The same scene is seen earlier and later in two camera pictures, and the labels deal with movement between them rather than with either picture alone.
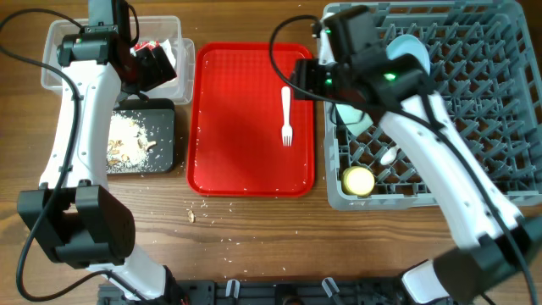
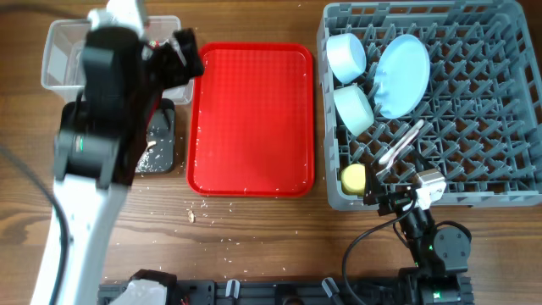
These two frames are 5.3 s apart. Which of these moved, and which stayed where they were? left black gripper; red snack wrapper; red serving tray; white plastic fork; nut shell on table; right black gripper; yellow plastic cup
Moved: left black gripper; white plastic fork; right black gripper
Stayed: red serving tray; yellow plastic cup; nut shell on table; red snack wrapper
